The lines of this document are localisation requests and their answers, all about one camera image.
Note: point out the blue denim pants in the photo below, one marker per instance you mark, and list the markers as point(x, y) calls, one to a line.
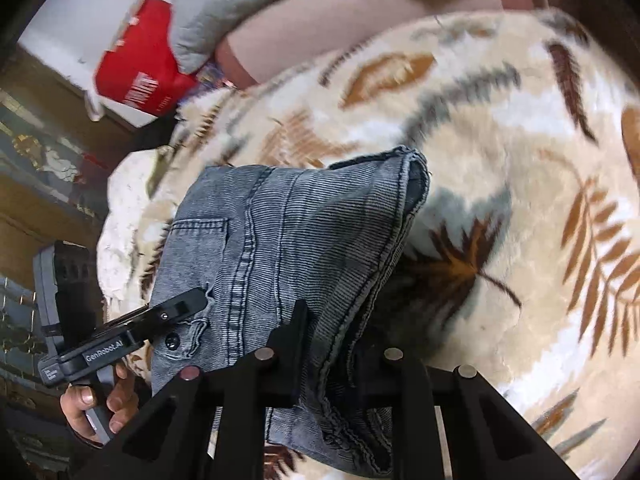
point(300, 240)

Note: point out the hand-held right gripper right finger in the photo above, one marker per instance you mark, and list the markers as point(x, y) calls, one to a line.
point(405, 390)

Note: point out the leaf-printed cream blanket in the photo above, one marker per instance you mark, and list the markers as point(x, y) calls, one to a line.
point(500, 135)

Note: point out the brown and pink sofa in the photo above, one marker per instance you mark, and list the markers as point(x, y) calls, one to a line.
point(325, 35)

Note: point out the person's left hand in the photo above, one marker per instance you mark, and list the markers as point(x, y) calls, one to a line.
point(80, 410)

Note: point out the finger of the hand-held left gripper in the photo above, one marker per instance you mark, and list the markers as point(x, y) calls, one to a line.
point(170, 310)

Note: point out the purple packet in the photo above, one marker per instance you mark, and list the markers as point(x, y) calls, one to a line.
point(212, 77)

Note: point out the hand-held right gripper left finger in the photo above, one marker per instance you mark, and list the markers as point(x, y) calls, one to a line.
point(285, 370)

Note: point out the white printed pillow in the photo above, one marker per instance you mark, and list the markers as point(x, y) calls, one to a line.
point(125, 210)

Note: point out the red shopping bag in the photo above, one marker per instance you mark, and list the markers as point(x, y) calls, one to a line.
point(140, 70)

